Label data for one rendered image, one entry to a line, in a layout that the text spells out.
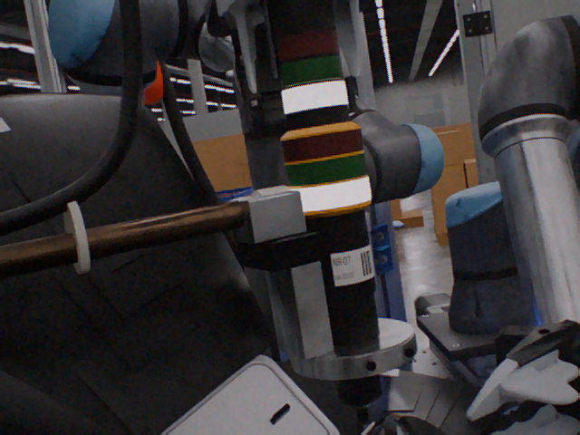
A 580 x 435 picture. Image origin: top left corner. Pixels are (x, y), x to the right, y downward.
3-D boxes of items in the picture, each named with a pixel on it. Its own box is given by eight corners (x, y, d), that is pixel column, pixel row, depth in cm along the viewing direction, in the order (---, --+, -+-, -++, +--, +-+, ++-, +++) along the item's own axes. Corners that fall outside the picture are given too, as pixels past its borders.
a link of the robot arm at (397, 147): (207, 34, 106) (430, 219, 77) (142, 37, 99) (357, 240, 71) (221, -42, 99) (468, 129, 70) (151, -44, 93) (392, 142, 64)
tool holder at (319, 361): (300, 404, 33) (266, 199, 32) (238, 372, 39) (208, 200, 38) (445, 352, 37) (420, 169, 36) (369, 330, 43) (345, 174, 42)
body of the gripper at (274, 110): (364, 110, 43) (338, 120, 55) (343, -30, 43) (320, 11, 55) (243, 130, 43) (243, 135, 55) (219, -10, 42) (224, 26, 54)
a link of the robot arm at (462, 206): (447, 262, 124) (437, 187, 123) (524, 252, 122) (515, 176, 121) (455, 276, 112) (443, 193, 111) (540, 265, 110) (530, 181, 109)
